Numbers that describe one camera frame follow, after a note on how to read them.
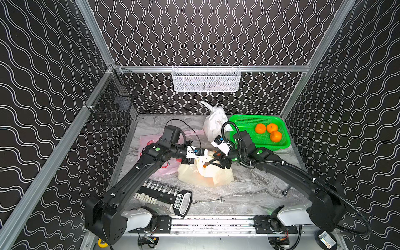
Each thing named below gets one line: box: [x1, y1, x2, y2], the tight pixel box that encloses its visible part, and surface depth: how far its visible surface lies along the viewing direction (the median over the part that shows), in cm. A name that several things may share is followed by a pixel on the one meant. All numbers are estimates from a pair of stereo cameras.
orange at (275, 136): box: [269, 130, 282, 143], surface depth 103 cm
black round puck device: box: [315, 229, 338, 250], surface depth 71 cm
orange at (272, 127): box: [266, 123, 279, 134], surface depth 109 cm
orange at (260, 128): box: [255, 123, 267, 134], surface depth 109 cm
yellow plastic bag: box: [177, 150, 235, 187], surface depth 76 cm
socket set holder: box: [133, 179, 193, 218], surface depth 84 cm
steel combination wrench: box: [191, 196, 225, 205], surface depth 84 cm
